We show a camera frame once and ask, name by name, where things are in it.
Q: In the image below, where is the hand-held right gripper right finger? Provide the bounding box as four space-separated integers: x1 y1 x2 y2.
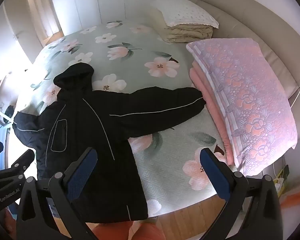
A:
197 148 283 240

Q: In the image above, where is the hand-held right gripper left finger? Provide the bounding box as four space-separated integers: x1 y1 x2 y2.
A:
16 147 98 240

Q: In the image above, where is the black jacket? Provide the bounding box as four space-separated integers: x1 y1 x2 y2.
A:
12 63 206 223

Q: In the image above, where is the dark round object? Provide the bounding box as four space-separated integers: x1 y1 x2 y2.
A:
2 105 16 126

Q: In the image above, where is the person's left leg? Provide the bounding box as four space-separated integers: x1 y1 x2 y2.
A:
90 220 132 240

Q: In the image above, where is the person's leg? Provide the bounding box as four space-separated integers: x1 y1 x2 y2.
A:
132 222 171 240
90 220 132 240

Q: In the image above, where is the yellow black object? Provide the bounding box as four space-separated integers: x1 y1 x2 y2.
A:
277 165 290 183

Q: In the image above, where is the pink patterned folded blanket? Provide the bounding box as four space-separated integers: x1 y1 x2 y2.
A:
186 37 298 177

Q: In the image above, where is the orange cloth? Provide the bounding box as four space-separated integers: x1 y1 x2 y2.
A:
280 186 300 207

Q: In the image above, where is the person's right leg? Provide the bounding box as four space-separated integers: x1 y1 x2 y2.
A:
132 222 171 240

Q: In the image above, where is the bed with floral sheet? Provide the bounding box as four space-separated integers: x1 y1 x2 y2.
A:
14 20 238 218

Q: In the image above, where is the white door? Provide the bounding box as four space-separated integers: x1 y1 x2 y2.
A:
3 0 45 64

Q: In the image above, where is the folded beige quilt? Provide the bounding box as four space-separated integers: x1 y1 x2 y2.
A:
145 4 214 44

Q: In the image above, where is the beige padded headboard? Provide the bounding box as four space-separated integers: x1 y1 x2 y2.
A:
184 0 300 140

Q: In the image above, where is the white pillow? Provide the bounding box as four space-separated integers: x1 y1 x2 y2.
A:
150 0 219 29

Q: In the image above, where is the white cable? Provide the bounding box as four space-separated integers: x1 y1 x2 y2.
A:
289 70 300 108

